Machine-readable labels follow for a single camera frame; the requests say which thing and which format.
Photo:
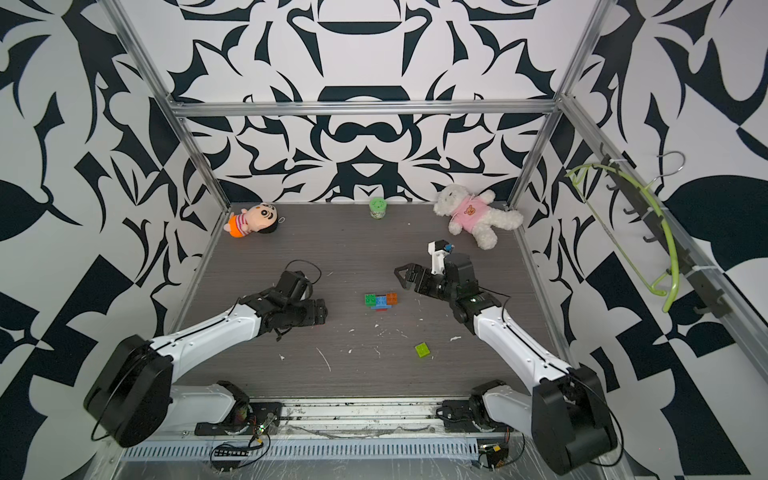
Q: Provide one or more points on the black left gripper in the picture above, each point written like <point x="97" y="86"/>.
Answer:
<point x="314" y="317"/>

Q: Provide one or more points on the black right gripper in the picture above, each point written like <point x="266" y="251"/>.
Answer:
<point x="424" y="277"/>

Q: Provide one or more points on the blue long lego brick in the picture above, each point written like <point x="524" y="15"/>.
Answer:
<point x="382" y="302"/>

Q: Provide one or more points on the lime green lego brick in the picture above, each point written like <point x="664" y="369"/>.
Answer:
<point x="422" y="350"/>

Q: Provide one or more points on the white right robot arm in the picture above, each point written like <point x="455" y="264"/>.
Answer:
<point x="563" y="409"/>

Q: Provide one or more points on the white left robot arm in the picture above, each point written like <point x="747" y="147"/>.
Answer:
<point x="136" y="393"/>

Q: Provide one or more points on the green lidded plastic jar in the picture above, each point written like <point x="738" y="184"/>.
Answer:
<point x="378" y="208"/>

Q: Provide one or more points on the white teddy bear pink shirt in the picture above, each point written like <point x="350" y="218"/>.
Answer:
<point x="474" y="214"/>

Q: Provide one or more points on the cartoon boy plush doll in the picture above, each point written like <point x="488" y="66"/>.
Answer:
<point x="262" y="218"/>

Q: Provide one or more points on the green clothes hanger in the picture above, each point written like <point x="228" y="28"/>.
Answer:
<point x="620" y="203"/>

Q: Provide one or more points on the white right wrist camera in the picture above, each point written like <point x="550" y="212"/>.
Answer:
<point x="438" y="251"/>

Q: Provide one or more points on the aluminium front rail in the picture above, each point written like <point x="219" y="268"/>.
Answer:
<point x="343" y="417"/>

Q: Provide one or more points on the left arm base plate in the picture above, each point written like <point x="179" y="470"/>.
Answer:
<point x="256" y="417"/>

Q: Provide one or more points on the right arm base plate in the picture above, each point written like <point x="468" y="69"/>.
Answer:
<point x="467" y="416"/>

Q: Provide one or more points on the black wall hook rack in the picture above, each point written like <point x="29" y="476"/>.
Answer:
<point x="646" y="208"/>

